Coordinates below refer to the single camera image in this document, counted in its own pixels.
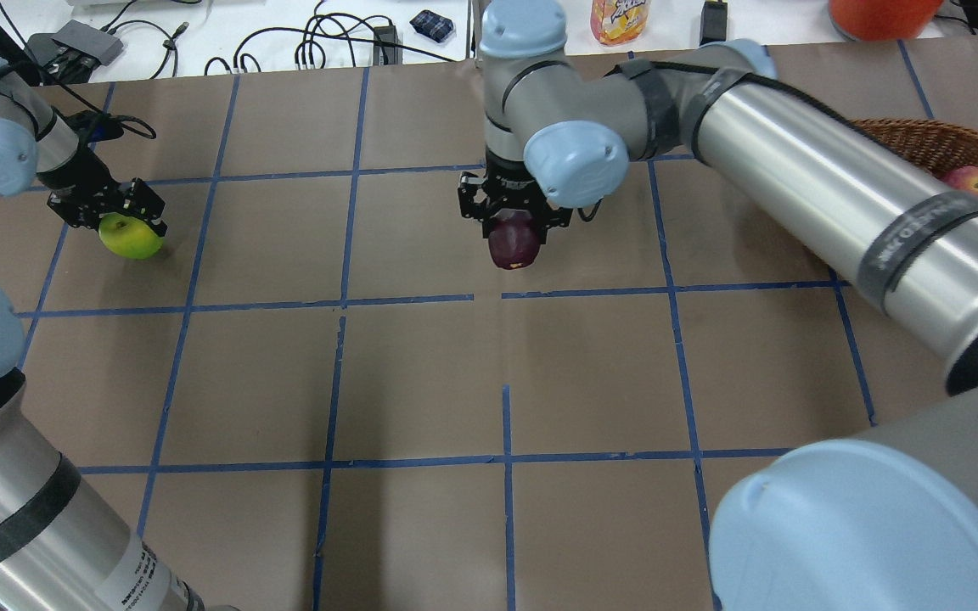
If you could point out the red yellow apple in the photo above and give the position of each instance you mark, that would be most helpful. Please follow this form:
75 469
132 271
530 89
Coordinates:
963 178

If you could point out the orange round object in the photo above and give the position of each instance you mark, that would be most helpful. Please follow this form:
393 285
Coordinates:
874 21

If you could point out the dark blue small pouch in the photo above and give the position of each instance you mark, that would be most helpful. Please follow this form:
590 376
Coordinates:
432 25

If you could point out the grey usb hub box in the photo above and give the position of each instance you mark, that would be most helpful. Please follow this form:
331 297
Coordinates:
74 46

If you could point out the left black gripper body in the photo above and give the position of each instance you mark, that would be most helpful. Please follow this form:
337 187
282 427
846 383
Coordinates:
86 179

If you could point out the green apple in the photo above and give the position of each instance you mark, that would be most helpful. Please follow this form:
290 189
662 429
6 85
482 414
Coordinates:
128 237

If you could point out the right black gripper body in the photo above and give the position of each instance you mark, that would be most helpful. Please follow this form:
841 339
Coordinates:
506 187

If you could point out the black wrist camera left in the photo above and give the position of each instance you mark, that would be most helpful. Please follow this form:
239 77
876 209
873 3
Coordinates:
94 127

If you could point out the orange juice pouch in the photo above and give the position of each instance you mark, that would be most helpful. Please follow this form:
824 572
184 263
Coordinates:
614 23

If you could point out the woven wicker basket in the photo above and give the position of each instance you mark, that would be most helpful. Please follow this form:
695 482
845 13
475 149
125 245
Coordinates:
934 146

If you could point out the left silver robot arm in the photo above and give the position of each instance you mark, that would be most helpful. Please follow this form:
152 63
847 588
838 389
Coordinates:
62 547

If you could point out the dark red apple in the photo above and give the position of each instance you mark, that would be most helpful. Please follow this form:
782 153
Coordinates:
513 241

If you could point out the black power brick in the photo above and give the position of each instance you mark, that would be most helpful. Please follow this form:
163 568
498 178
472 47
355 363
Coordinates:
713 23

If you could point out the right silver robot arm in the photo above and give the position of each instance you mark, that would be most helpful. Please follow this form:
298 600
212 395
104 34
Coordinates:
886 519

